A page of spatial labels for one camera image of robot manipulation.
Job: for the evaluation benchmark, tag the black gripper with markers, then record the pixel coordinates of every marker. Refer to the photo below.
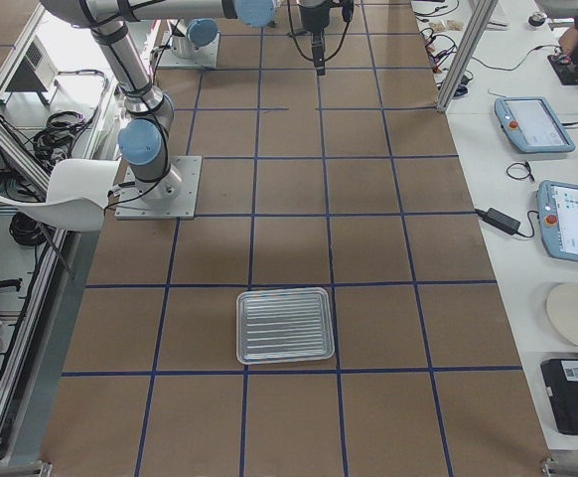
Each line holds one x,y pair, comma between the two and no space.
314,20

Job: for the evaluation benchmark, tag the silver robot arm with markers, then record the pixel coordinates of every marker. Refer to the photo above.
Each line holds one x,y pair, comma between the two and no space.
187,37
143,142

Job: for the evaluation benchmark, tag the silver metal tray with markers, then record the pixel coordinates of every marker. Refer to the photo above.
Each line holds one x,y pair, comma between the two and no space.
284,326

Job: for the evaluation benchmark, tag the far blue teach pendant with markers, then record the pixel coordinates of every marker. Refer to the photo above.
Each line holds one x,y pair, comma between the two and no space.
531,125

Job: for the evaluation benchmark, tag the blue teach pendant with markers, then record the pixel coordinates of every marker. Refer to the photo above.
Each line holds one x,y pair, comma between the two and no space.
531,125
557,205

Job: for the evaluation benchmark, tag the black power adapter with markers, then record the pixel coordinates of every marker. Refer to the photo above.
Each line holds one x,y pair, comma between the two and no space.
499,220

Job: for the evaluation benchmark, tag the white plastic chair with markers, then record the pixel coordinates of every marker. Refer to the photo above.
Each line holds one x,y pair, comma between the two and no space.
76,196

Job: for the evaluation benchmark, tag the near blue teach pendant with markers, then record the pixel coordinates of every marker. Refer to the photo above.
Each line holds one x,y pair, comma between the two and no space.
557,205

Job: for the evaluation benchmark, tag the aluminium frame post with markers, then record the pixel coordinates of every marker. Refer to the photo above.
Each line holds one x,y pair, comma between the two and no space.
471,37

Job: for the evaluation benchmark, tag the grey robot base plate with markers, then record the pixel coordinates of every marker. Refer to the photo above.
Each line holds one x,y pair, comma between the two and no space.
175,196

